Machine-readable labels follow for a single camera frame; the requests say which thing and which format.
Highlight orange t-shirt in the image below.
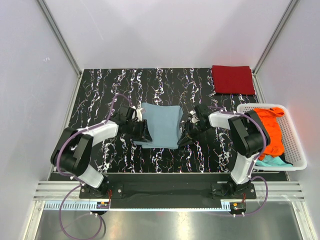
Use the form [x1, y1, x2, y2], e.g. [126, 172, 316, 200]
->
[254, 107, 285, 161]

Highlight light blue t-shirt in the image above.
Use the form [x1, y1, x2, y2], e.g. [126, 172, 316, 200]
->
[133, 102, 183, 150]

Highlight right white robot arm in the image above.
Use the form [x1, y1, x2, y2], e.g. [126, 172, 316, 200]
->
[177, 103, 271, 199]

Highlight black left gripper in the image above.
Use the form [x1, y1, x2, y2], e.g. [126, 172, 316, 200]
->
[126, 119, 152, 143]

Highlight aluminium corner post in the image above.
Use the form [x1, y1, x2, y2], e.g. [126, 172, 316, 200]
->
[252, 0, 300, 75]
[36, 0, 82, 76]

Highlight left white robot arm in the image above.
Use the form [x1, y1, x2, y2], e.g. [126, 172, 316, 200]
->
[50, 106, 153, 198]

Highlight folded red t-shirt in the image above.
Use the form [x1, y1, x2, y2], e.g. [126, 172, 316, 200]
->
[211, 65, 255, 95]

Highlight left aluminium corner post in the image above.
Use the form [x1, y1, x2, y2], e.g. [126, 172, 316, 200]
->
[36, 0, 82, 76]

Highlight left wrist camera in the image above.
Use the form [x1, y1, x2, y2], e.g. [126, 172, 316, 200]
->
[132, 107, 146, 122]

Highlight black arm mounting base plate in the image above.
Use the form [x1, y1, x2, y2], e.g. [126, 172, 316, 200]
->
[79, 173, 257, 211]

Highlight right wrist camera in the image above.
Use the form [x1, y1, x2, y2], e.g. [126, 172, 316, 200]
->
[188, 110, 199, 124]

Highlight teal t-shirt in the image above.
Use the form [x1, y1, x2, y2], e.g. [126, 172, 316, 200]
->
[255, 155, 293, 167]

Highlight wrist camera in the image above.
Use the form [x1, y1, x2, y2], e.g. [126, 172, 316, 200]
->
[188, 110, 199, 124]
[132, 107, 146, 122]

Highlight right aluminium corner post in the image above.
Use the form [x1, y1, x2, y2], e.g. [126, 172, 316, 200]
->
[252, 0, 300, 75]

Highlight aluminium frame rail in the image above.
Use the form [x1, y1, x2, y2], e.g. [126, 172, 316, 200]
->
[253, 181, 305, 202]

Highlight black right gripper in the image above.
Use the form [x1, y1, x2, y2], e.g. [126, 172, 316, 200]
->
[177, 120, 210, 147]

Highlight white plastic laundry basket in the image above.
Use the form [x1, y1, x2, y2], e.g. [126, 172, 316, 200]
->
[236, 103, 307, 172]

